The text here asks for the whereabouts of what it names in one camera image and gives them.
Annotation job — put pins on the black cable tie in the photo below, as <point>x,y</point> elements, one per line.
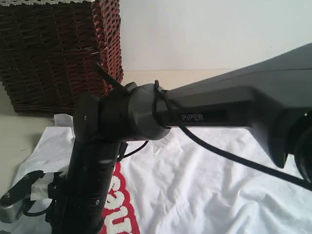
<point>117,86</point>

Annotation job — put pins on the white lace cloth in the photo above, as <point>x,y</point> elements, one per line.
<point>7,3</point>

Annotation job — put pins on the brown wicker laundry basket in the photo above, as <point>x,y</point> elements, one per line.
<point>48,52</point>

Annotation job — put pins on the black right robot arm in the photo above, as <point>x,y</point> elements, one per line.
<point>272,99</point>

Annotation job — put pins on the white t-shirt red lettering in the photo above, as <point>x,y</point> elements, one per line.
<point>174,186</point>

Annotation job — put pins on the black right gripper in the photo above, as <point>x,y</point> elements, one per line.
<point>80,199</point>

